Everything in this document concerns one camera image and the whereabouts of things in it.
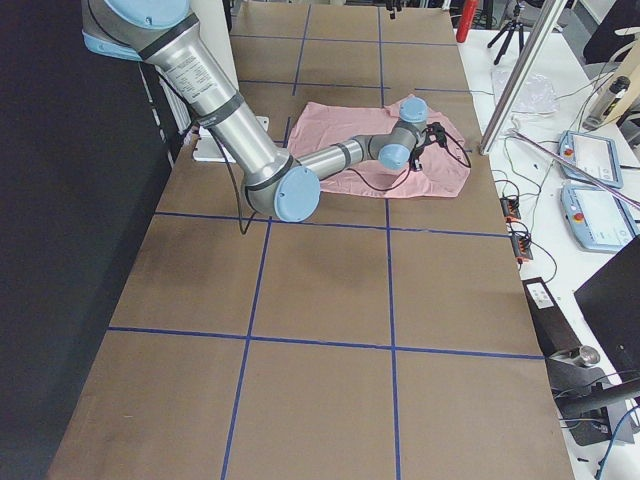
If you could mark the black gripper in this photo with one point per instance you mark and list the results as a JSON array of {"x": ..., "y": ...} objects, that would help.
[{"x": 418, "y": 154}]

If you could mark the pink Snoopy t-shirt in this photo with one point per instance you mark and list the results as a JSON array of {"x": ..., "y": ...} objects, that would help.
[{"x": 444, "y": 171}]

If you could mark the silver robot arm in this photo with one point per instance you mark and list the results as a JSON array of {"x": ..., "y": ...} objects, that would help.
[{"x": 166, "y": 34}]

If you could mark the orange terminal block upper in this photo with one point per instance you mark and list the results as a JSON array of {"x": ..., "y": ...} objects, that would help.
[{"x": 510, "y": 208}]

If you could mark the orange terminal block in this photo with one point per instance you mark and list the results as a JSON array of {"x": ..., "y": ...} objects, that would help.
[
  {"x": 510, "y": 208},
  {"x": 521, "y": 245}
]

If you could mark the clear plastic bag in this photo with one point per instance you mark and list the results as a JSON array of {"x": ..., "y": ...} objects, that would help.
[{"x": 537, "y": 95}]

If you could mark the orange terminal block lower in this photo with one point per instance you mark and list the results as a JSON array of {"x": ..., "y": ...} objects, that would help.
[{"x": 521, "y": 245}]

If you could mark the red fire extinguisher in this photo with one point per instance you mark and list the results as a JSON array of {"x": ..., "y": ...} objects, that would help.
[{"x": 466, "y": 20}]

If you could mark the upper teach pendant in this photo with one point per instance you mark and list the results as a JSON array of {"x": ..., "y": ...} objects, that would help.
[{"x": 592, "y": 154}]

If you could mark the teach pendant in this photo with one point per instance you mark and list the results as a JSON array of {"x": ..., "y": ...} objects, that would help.
[
  {"x": 598, "y": 220},
  {"x": 592, "y": 154}
]

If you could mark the brown paper table cover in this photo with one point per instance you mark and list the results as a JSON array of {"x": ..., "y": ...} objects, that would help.
[{"x": 382, "y": 339}]

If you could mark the lower teach pendant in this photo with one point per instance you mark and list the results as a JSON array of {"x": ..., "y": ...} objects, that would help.
[{"x": 598, "y": 220}]

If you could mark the black monitor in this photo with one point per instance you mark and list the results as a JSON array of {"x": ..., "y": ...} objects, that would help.
[{"x": 609, "y": 302}]

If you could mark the black camera tripod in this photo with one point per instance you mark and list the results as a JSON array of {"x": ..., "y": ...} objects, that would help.
[{"x": 513, "y": 27}]

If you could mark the aluminium frame post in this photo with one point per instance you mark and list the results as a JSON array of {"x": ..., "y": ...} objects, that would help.
[{"x": 548, "y": 18}]

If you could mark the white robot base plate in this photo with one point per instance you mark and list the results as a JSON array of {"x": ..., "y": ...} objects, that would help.
[{"x": 207, "y": 150}]

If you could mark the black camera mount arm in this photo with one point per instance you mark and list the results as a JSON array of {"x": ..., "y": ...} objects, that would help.
[{"x": 589, "y": 403}]

